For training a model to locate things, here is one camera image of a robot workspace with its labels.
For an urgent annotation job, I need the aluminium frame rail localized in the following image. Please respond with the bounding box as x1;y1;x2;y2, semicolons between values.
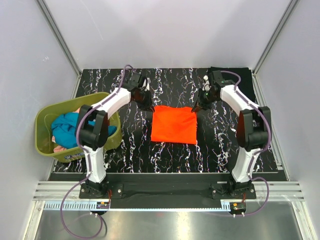
33;181;81;201

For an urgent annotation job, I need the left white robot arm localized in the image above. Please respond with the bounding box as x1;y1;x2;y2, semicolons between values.
75;73;155;198

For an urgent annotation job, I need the folded black t shirt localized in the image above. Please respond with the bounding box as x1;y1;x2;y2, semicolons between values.
207;66;256;102

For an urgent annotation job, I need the purple cable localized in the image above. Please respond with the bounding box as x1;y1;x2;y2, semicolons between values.
60;64;136;238
219;70;272;217

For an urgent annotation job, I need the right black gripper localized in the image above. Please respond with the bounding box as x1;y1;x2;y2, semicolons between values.
191;88;218;114

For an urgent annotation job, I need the right aluminium corner post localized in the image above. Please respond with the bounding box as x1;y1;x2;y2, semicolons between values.
252;0;301;76

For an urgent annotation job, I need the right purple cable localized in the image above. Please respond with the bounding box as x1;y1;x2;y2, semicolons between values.
219;70;272;217

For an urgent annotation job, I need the left aluminium corner post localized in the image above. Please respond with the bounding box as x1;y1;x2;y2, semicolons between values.
34;0;82;77

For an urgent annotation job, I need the teal t shirt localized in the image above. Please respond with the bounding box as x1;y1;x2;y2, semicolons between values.
51;111;117;149

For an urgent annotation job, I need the pink t shirt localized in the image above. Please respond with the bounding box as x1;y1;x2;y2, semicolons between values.
53;145;66;153

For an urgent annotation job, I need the olive green plastic basket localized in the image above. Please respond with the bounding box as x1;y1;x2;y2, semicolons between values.
34;92;122;163

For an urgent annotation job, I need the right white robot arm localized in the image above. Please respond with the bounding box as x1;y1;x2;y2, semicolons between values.
191;70;272;199

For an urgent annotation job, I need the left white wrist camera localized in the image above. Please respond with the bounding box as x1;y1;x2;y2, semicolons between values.
142;77;151;92

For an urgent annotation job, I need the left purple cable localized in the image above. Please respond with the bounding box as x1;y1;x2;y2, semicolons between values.
60;64;136;238

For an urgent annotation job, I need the aluminium corner post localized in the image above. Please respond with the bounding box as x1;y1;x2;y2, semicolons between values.
34;0;82;77
252;0;301;76

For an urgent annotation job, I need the orange t shirt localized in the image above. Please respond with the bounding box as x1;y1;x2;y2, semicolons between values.
150;105;197;145

